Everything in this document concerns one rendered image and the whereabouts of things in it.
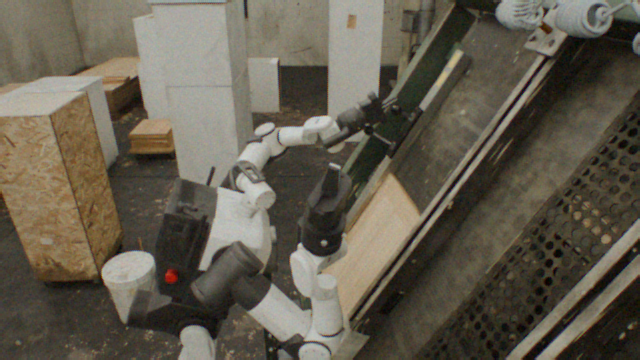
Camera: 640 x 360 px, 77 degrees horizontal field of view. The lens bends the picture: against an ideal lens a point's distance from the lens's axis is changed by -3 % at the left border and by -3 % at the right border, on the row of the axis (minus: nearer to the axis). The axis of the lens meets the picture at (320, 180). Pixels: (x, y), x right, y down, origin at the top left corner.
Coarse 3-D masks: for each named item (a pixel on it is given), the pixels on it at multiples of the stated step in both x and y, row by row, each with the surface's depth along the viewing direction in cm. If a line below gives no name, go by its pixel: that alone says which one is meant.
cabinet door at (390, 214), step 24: (384, 192) 145; (360, 216) 153; (384, 216) 139; (408, 216) 126; (360, 240) 147; (384, 240) 133; (336, 264) 155; (360, 264) 141; (384, 264) 128; (360, 288) 135
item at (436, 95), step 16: (448, 64) 137; (464, 64) 133; (448, 80) 135; (432, 96) 138; (432, 112) 140; (416, 128) 141; (384, 160) 150; (400, 160) 146; (384, 176) 148; (368, 192) 151; (352, 208) 157; (352, 224) 156
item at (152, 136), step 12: (144, 120) 500; (156, 120) 499; (168, 120) 500; (132, 132) 464; (144, 132) 464; (156, 132) 463; (168, 132) 467; (132, 144) 467; (144, 144) 467; (156, 144) 467; (168, 144) 470
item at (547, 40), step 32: (544, 32) 92; (544, 64) 94; (576, 64) 92; (512, 96) 99; (544, 96) 94; (512, 128) 97; (480, 160) 100; (448, 192) 107; (480, 192) 104; (416, 224) 112; (448, 224) 107; (416, 256) 111; (384, 288) 114; (352, 320) 123; (352, 352) 124
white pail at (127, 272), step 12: (132, 252) 259; (144, 252) 259; (108, 264) 249; (120, 264) 250; (132, 264) 251; (144, 264) 250; (108, 276) 241; (120, 276) 237; (132, 276) 241; (144, 276) 241; (120, 288) 236; (132, 288) 239; (144, 288) 245; (120, 300) 243; (120, 312) 250
